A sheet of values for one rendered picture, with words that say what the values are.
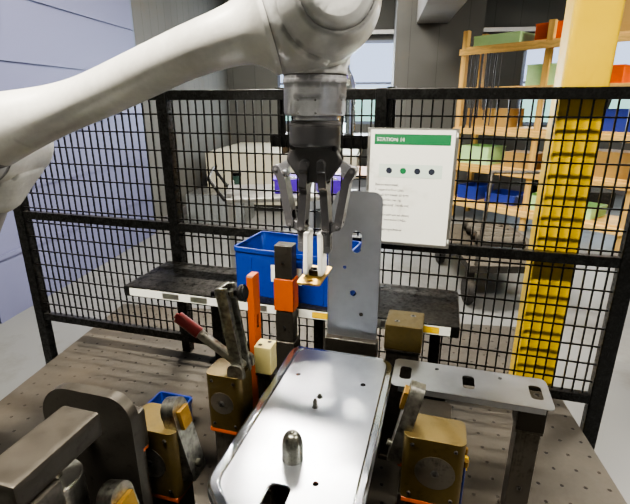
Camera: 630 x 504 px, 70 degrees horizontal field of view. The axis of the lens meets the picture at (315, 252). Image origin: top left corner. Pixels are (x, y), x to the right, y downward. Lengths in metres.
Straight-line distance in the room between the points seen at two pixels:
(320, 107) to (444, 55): 6.66
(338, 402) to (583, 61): 0.93
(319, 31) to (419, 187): 0.81
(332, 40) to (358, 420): 0.60
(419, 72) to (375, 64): 1.35
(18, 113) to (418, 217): 0.90
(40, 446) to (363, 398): 0.53
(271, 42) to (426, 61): 6.78
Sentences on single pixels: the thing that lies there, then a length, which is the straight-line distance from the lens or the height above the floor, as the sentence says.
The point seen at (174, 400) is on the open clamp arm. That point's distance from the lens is 0.71.
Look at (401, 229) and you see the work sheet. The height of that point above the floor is 1.19.
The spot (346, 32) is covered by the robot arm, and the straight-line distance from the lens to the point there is 0.46.
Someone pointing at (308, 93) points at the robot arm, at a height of 1.53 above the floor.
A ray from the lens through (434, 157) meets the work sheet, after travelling 1.20.
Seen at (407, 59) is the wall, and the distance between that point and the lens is 7.22.
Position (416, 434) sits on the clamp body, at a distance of 0.74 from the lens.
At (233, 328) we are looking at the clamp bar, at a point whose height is 1.14.
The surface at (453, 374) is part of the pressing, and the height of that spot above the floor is 1.00.
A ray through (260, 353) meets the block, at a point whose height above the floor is 1.05.
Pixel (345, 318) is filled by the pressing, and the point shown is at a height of 1.05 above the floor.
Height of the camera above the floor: 1.51
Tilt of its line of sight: 18 degrees down
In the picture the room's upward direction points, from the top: straight up
